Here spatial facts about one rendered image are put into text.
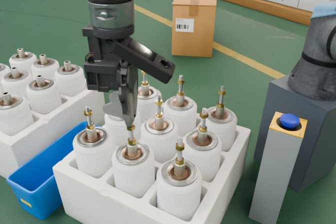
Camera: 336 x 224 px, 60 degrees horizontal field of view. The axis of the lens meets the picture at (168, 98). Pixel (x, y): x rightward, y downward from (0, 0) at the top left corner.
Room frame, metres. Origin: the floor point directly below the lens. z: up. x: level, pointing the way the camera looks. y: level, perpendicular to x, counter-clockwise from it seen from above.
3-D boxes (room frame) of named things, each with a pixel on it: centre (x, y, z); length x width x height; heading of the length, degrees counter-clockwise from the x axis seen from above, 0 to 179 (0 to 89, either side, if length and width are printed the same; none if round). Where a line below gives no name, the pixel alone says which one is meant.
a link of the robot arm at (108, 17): (0.49, 0.09, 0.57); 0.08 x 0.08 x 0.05
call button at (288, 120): (0.52, -0.27, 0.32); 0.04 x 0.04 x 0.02
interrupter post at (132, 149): (0.49, 0.08, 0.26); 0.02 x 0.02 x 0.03
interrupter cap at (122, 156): (0.49, 0.08, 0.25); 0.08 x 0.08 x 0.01
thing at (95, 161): (0.55, 0.18, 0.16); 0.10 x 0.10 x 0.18
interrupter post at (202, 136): (0.53, -0.08, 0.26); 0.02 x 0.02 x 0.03
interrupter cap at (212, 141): (0.53, -0.08, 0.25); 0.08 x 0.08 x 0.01
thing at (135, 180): (0.49, 0.08, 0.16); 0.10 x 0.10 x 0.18
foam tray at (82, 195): (0.59, 0.02, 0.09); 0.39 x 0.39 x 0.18; 61
